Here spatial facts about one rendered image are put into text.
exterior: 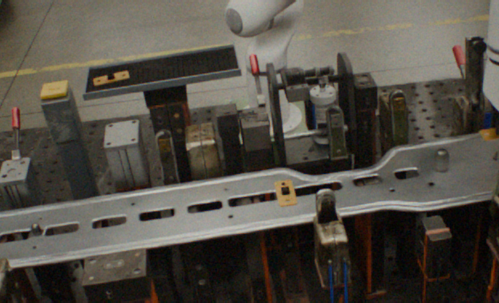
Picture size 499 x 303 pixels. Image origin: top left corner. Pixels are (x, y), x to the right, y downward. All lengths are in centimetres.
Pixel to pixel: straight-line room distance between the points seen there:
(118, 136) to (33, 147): 90
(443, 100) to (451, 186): 90
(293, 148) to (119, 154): 41
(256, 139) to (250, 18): 39
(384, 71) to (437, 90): 159
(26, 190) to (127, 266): 38
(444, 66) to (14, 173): 288
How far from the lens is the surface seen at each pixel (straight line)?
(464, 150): 158
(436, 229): 138
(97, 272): 132
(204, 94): 389
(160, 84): 159
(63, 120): 169
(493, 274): 148
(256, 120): 155
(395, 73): 395
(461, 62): 166
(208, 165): 153
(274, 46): 192
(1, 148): 245
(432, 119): 224
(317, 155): 162
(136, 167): 153
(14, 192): 161
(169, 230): 141
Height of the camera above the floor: 190
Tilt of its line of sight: 35 degrees down
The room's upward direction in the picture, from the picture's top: 8 degrees counter-clockwise
